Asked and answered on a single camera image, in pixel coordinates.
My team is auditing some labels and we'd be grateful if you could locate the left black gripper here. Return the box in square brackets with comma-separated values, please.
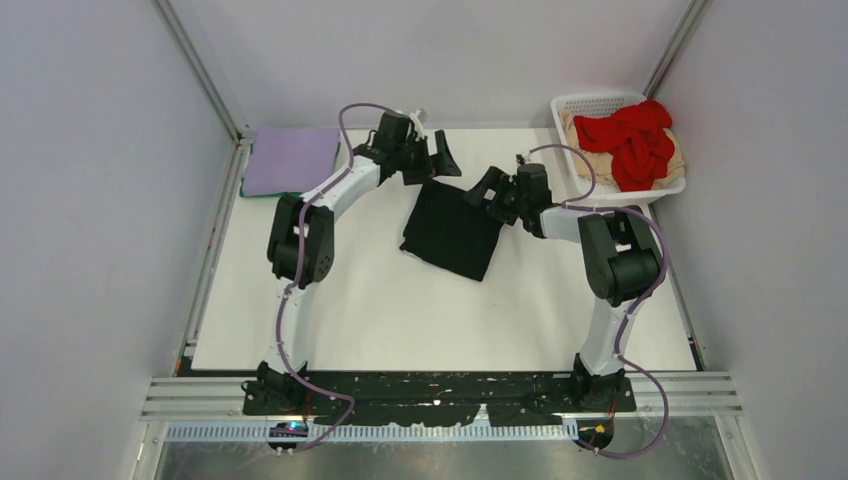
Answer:
[395, 132, 460, 187]

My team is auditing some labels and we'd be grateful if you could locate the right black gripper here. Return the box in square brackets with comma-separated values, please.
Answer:
[462, 166, 528, 227]

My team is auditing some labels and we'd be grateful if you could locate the black t shirt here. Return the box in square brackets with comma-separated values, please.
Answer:
[400, 181, 503, 282]

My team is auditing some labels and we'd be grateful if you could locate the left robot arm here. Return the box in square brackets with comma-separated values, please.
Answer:
[242, 108, 462, 416]

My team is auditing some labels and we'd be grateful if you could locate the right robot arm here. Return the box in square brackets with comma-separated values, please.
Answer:
[463, 164, 668, 411]

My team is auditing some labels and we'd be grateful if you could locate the beige t shirt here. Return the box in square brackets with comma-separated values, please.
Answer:
[560, 109, 686, 188]

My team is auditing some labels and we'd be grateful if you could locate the white plastic basket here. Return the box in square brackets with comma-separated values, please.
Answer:
[550, 90, 687, 206]

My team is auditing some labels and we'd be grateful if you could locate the red t shirt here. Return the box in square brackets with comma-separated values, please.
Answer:
[572, 99, 677, 193]

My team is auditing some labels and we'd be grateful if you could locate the folded purple t shirt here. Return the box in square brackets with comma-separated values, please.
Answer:
[240, 126, 340, 198]

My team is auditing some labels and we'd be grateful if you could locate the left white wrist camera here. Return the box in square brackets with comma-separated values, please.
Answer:
[407, 108, 428, 139]

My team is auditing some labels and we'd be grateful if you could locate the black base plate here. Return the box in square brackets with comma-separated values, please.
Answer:
[241, 367, 636, 427]

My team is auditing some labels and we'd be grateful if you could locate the left aluminium frame post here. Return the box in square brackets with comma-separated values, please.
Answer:
[150, 0, 254, 147]

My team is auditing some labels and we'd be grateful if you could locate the aluminium frame post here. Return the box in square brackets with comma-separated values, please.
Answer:
[150, 0, 254, 147]
[642, 0, 714, 98]

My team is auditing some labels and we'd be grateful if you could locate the right aluminium frame post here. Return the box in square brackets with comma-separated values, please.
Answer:
[642, 0, 714, 98]

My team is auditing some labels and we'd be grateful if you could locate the white cable duct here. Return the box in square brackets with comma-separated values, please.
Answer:
[165, 419, 588, 443]

